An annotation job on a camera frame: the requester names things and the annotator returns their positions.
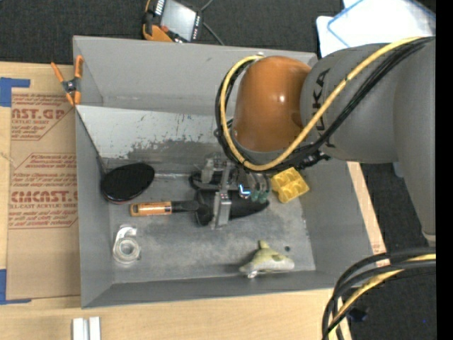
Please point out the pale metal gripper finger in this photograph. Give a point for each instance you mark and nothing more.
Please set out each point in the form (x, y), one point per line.
(222, 211)
(209, 175)

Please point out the black tapered object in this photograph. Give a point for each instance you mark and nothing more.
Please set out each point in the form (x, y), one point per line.
(244, 209)

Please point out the grey metal bin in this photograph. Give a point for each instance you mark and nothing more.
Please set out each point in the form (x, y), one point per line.
(198, 246)

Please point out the yellow toy brick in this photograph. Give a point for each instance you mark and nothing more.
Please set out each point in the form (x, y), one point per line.
(289, 186)

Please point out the orange marker with black cap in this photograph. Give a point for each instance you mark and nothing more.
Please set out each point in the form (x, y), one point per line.
(152, 209)

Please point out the pale green toy shark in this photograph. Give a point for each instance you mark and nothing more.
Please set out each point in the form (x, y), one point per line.
(269, 260)

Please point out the black oval case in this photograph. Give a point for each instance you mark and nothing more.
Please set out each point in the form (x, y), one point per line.
(127, 182)

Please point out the clear tape dispenser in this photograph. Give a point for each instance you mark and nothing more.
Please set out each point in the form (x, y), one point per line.
(126, 247)

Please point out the brown cardboard board red print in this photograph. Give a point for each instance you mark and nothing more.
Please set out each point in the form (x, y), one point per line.
(42, 246)

